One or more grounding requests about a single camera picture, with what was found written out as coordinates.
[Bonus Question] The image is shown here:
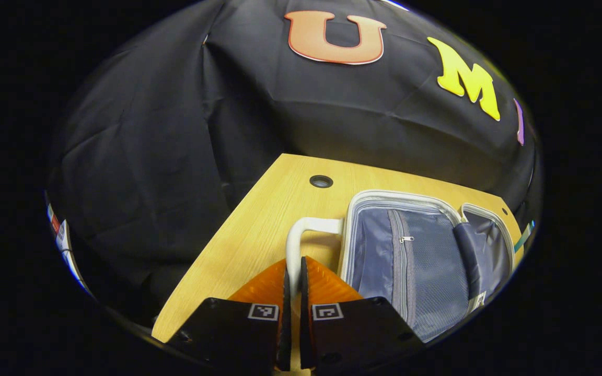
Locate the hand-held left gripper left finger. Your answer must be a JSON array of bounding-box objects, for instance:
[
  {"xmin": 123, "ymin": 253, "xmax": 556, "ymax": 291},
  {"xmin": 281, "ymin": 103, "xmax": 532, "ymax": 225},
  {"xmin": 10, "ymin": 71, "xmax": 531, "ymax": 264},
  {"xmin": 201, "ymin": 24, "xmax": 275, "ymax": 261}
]
[{"xmin": 168, "ymin": 258, "xmax": 293, "ymax": 372}]

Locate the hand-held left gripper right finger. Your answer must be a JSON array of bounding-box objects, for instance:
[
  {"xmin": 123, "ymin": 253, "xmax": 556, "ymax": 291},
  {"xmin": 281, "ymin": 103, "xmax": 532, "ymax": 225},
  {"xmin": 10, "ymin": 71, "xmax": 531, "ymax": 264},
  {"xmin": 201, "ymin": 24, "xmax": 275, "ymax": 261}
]
[{"xmin": 299, "ymin": 255, "xmax": 426, "ymax": 372}]

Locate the white hard-shell suitcase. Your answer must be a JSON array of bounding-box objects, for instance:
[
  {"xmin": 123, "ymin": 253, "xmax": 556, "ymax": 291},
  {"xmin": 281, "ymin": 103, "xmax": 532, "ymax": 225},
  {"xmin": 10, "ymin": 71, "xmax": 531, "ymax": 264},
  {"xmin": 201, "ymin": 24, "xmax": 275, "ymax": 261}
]
[{"xmin": 285, "ymin": 189, "xmax": 516, "ymax": 344}]

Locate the white teal skin care packet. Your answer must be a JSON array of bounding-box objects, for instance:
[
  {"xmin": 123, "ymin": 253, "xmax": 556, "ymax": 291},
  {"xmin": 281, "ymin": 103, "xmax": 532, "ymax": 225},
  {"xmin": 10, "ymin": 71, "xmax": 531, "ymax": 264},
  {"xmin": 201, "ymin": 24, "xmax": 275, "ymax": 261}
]
[{"xmin": 513, "ymin": 221, "xmax": 536, "ymax": 254}]

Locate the white side table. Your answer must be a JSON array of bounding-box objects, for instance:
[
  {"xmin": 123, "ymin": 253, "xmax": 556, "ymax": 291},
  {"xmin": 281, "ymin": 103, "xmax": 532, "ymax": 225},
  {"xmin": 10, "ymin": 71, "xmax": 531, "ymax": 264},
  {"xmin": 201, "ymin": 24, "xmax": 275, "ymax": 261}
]
[{"xmin": 56, "ymin": 219, "xmax": 92, "ymax": 296}]

